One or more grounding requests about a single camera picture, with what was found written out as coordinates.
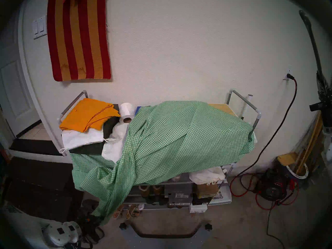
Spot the cream cloth bag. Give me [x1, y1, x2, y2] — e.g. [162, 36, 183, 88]
[189, 167, 226, 185]

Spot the flat white labelled box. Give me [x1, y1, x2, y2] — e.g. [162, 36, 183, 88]
[209, 182, 232, 206]

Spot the white paper roll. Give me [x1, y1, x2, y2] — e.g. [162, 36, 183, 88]
[119, 103, 136, 123]

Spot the red yellow striped wall rug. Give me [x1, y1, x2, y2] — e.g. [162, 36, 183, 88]
[47, 0, 111, 82]

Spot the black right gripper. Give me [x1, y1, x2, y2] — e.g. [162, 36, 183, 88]
[310, 72, 332, 133]

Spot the black curved base handle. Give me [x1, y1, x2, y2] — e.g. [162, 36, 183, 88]
[130, 223, 205, 239]

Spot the brown clog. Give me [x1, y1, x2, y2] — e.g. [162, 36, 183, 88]
[82, 199, 100, 212]

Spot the small white box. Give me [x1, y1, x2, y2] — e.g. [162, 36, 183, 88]
[189, 203, 208, 213]

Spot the dark brown trunk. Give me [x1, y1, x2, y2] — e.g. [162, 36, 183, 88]
[5, 156, 85, 220]

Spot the orange folded cloth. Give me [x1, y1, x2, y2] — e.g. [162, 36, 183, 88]
[59, 98, 121, 133]

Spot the white light switch plate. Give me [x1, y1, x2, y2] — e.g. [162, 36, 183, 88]
[32, 16, 47, 40]

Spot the white drawstring dust bag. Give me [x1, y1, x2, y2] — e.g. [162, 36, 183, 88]
[59, 128, 110, 154]
[102, 122, 130, 163]

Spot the thin black floor cable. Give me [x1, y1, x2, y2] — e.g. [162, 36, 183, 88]
[267, 206, 287, 249]

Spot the long grey metal shoehorn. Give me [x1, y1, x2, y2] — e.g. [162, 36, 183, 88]
[299, 10, 323, 75]

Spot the gold Michael Kors shoe box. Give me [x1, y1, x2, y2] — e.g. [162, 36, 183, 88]
[207, 103, 238, 117]

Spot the yellow wooden stick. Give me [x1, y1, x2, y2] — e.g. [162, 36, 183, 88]
[297, 114, 323, 175]

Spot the green white gingham cloth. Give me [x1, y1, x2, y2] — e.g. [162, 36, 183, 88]
[71, 101, 256, 218]

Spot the grey Vionic shoe box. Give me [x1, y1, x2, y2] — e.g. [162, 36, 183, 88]
[166, 197, 193, 206]
[164, 184, 193, 197]

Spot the grey metal shoe rack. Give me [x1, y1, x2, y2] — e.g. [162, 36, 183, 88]
[57, 90, 261, 211]

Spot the yellow cardboard box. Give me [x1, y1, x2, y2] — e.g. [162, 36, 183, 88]
[278, 152, 298, 166]

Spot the red cable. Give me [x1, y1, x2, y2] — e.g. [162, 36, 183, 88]
[230, 173, 299, 210]

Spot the black cable reel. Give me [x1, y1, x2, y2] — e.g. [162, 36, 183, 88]
[255, 168, 291, 202]

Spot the brown cardboard box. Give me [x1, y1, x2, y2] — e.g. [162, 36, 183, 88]
[195, 183, 219, 199]

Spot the black garment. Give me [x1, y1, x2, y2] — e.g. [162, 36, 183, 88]
[69, 104, 120, 155]

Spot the grey robot base platform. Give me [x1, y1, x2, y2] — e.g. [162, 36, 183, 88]
[121, 225, 212, 249]

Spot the dark bucket with white rim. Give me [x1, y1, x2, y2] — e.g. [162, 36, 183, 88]
[285, 162, 309, 189]

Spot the black door step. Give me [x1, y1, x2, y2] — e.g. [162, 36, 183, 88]
[9, 138, 63, 156]

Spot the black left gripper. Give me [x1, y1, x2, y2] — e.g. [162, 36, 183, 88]
[78, 213, 105, 245]

